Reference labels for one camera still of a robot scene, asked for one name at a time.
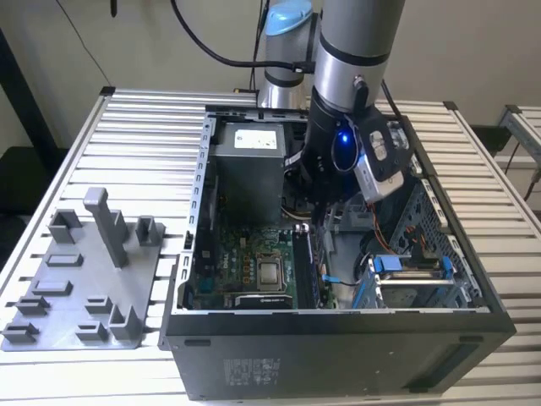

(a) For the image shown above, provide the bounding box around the grey metal disk bay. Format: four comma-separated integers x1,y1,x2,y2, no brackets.
325,151,424,232

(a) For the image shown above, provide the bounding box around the grey power supply unit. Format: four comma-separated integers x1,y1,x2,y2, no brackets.
209,122,289,226

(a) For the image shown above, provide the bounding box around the silver CPU in socket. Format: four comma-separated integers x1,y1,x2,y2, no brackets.
256,261,284,294

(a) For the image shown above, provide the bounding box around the green motherboard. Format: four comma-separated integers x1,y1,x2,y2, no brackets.
185,226,339,310

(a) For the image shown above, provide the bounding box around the blue disk carrier with disk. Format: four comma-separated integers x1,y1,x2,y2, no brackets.
352,253,468,310

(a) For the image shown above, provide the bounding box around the black graphics card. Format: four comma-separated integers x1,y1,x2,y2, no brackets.
227,293,296,310

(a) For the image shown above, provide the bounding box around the black open PC case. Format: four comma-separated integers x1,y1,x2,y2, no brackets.
158,103,517,402

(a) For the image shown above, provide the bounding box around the grey parts rack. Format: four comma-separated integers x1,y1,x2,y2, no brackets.
0,189,166,355

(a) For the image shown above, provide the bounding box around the yellow and white wire bundle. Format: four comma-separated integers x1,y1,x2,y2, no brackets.
280,201,317,222

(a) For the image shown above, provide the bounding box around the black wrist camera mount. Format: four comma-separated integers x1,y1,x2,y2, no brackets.
344,112,415,181

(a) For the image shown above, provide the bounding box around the orange wire bundle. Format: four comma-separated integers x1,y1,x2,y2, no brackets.
365,202,402,255

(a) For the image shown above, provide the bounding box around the black wire with blue plug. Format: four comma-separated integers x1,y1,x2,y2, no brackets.
320,272,367,288

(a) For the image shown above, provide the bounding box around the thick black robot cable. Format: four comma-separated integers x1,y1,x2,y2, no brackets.
170,0,317,74

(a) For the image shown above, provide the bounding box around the aluminium side table frame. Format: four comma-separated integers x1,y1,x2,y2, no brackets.
492,103,541,173

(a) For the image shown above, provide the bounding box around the thin black wall wire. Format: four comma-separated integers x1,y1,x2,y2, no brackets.
63,0,116,89

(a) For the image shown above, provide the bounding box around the black stand frame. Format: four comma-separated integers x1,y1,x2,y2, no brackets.
0,27,71,232

